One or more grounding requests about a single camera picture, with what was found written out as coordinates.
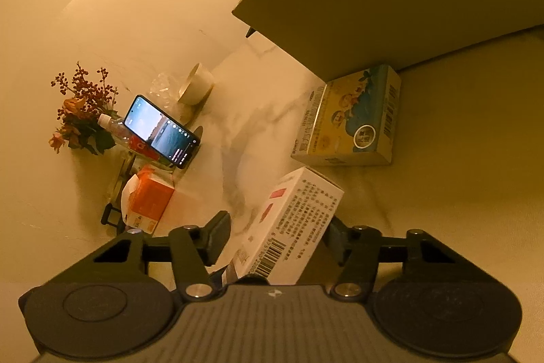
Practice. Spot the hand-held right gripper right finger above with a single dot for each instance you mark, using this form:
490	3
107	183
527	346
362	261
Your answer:
338	242

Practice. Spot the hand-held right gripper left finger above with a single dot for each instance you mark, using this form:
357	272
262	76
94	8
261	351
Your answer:
217	236

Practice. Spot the white strawberry medicine box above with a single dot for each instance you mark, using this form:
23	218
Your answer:
297	210

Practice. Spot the orange tissue box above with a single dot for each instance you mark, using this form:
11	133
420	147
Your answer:
148	197

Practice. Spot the black metal object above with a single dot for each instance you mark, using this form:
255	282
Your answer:
112	218

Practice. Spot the smartphone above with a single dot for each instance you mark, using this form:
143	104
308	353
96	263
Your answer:
159	129

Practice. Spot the yellow blue cartoon medicine box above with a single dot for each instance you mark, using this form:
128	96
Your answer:
352	120

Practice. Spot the plastic drink bottle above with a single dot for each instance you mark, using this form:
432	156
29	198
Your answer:
114	129

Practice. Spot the white bowl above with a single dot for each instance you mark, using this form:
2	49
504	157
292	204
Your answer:
196	84

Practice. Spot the clear plastic wrapper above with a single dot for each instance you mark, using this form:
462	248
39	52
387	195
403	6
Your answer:
165	86

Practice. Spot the dried flower bouquet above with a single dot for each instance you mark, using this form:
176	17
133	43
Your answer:
83	108

